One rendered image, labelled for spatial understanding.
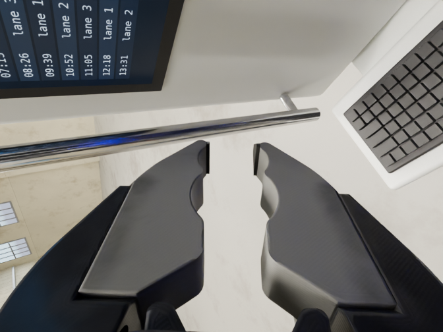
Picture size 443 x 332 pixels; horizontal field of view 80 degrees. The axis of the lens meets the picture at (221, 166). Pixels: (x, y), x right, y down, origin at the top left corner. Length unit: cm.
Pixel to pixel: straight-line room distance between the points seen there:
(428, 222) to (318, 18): 120
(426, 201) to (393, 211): 15
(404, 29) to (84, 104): 48
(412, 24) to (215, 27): 33
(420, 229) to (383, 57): 107
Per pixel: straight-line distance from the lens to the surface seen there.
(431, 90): 51
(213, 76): 38
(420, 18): 54
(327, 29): 45
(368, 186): 154
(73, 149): 31
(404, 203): 149
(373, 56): 57
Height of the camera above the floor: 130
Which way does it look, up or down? 31 degrees down
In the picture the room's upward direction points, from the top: 103 degrees counter-clockwise
